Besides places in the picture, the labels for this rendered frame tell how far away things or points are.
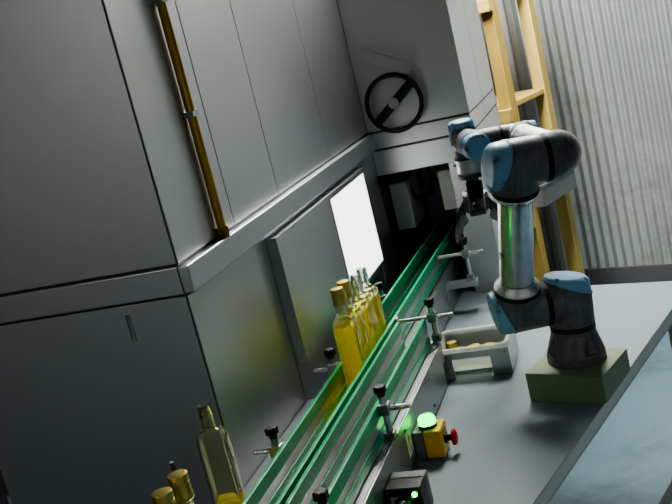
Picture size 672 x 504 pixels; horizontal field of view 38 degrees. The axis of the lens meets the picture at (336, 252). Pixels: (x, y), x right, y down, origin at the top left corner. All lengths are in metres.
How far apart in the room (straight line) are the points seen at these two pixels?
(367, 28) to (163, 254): 1.66
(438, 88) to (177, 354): 1.68
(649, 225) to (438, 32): 2.54
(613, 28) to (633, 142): 0.62
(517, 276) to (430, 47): 1.23
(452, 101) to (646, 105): 2.20
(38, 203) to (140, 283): 0.28
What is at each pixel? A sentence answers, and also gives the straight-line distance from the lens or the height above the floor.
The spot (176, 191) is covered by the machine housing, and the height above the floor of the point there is 1.54.
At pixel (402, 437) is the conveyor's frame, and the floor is 0.85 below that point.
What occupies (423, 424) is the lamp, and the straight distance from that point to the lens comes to 2.36.
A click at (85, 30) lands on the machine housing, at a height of 1.89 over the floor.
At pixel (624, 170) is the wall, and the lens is 5.59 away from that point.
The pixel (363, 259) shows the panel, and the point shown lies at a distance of 3.12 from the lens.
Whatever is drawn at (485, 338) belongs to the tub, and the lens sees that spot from 2.94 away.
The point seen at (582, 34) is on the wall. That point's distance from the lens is 5.52.
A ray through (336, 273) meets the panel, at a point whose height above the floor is 1.11.
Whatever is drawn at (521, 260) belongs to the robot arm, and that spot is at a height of 1.14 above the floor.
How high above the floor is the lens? 1.78
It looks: 13 degrees down
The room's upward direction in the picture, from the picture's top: 14 degrees counter-clockwise
